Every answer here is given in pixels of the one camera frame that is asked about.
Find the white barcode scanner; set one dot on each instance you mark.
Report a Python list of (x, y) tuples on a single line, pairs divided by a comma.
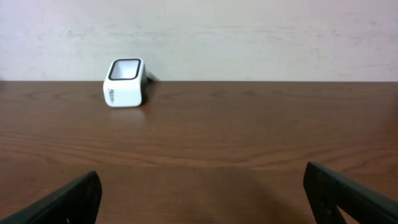
[(125, 83)]

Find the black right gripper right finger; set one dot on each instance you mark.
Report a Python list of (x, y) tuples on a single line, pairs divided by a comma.
[(328, 192)]

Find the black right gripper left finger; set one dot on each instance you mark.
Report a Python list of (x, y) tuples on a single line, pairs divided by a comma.
[(76, 202)]

